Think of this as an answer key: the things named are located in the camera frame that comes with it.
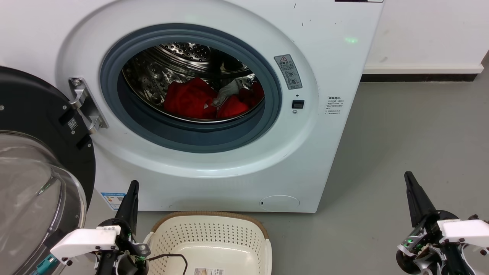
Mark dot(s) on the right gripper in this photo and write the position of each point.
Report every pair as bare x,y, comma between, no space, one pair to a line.
420,252

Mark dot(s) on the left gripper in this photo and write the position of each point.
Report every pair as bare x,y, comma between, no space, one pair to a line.
131,263

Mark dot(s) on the red garment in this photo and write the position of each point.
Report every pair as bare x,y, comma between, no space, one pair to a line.
187,99

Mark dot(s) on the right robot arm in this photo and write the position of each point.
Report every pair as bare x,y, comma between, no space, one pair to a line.
478,218

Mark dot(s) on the cream perforated laundry basket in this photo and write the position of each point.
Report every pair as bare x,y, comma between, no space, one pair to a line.
214,240

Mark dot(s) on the stainless steel washing machine drum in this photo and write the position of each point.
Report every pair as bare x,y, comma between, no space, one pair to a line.
153,76

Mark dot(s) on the open washer door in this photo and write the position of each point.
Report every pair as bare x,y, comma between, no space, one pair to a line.
30,103

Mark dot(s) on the blue energy label sticker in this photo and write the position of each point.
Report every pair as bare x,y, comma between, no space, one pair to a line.
112,201

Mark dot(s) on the grey rubber door gasket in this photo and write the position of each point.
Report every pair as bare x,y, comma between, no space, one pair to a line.
191,139

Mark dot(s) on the teal plug connector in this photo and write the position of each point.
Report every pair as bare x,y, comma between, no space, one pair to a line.
46,264

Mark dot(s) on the QR code sticker on door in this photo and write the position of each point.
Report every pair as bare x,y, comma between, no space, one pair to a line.
73,124

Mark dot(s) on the white front-load washing machine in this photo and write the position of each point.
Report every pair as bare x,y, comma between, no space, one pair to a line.
324,152

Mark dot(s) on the silver metal door hinge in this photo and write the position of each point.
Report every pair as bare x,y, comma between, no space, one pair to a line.
86,105

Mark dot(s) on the white and black baseboard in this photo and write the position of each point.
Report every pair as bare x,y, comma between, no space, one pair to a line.
420,70

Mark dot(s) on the round drain filter cover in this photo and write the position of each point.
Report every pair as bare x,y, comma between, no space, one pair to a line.
279,203

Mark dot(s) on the grey warning sticker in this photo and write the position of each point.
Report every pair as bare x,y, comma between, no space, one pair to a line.
288,71

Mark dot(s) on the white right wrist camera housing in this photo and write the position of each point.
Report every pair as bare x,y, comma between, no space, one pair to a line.
464,231

